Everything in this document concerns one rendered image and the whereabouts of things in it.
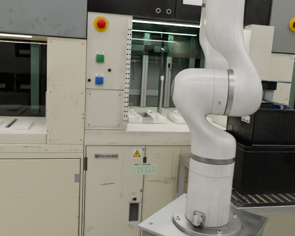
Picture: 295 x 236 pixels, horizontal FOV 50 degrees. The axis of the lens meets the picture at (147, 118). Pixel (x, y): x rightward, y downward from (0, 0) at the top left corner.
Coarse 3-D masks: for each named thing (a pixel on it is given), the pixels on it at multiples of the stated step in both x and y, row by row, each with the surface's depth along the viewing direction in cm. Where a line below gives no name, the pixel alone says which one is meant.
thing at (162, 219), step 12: (168, 204) 99; (180, 204) 100; (156, 216) 91; (168, 216) 91; (240, 216) 94; (252, 216) 95; (144, 228) 85; (156, 228) 85; (168, 228) 85; (252, 228) 88
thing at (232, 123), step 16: (272, 80) 113; (272, 96) 119; (256, 112) 109; (272, 112) 110; (288, 112) 112; (240, 128) 119; (256, 128) 110; (272, 128) 111; (288, 128) 113; (256, 144) 111; (272, 144) 113; (288, 144) 114
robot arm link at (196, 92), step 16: (176, 80) 82; (192, 80) 79; (208, 80) 79; (224, 80) 79; (176, 96) 81; (192, 96) 79; (208, 96) 79; (224, 96) 78; (192, 112) 80; (208, 112) 82; (224, 112) 81; (192, 128) 82; (208, 128) 81; (192, 144) 85; (208, 144) 81; (224, 144) 81; (208, 160) 81; (224, 160) 81
